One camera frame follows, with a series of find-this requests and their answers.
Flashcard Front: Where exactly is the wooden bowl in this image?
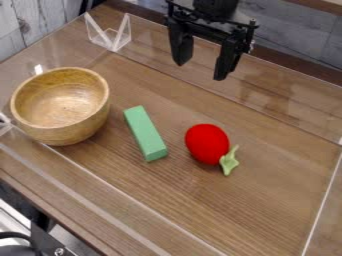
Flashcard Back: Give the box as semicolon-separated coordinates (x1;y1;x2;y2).
9;67;109;146

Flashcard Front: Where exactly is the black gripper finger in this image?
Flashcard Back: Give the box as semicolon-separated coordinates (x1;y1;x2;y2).
167;18;193;66
214;37;244;81

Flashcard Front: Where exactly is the black metal table frame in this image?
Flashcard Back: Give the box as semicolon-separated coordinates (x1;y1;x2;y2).
0;181;79;256

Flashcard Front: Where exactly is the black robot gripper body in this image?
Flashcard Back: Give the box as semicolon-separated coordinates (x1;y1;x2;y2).
165;0;259;53

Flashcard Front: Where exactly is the green rectangular block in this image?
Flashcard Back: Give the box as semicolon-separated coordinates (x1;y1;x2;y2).
124;105;168;162

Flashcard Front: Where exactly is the red plush fruit green leaf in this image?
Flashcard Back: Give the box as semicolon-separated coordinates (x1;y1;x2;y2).
184;124;239;176

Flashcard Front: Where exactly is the clear acrylic bracket left edge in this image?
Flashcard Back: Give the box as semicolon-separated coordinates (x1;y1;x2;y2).
0;112;12;137

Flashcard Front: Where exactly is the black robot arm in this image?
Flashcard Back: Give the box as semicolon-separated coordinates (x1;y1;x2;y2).
164;0;259;81

